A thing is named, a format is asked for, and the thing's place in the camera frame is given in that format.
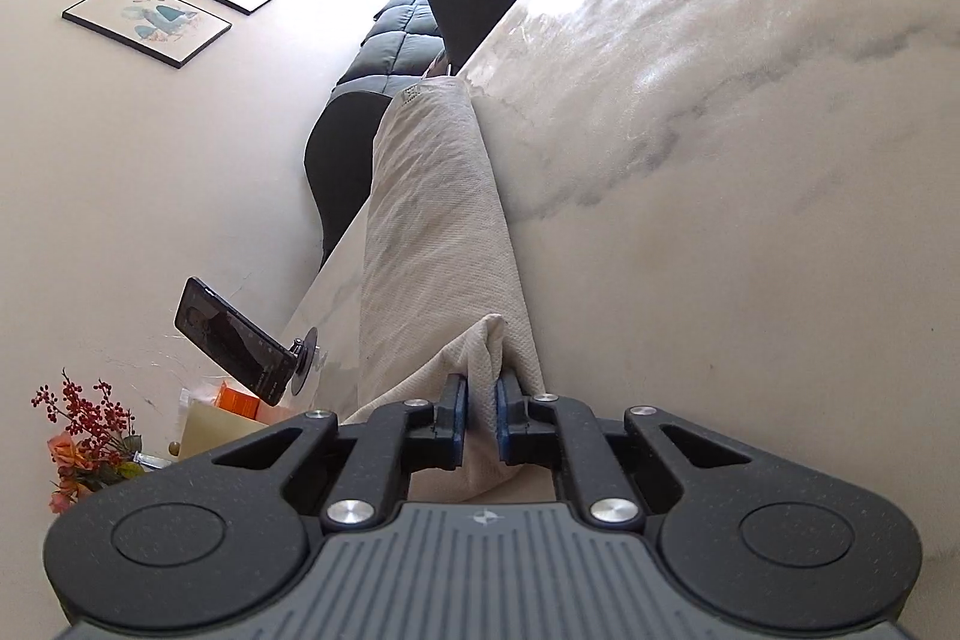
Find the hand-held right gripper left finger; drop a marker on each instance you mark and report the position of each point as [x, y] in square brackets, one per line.
[455, 419]

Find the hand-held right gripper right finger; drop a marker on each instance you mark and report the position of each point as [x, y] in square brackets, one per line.
[504, 422]

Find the white shopping bag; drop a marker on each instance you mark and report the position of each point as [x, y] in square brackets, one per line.
[435, 235]

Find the round black phone stand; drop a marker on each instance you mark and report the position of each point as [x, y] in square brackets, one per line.
[306, 362]

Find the orange tissue box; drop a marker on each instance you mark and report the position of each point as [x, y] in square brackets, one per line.
[236, 401]

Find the yellow cardboard box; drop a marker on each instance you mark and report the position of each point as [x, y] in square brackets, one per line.
[225, 434]

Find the black smartphone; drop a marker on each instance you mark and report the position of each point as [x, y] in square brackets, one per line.
[232, 340]

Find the flower bouquet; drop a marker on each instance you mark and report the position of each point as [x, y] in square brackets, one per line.
[82, 437]

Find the grey sofa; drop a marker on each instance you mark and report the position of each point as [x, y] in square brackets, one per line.
[394, 40]

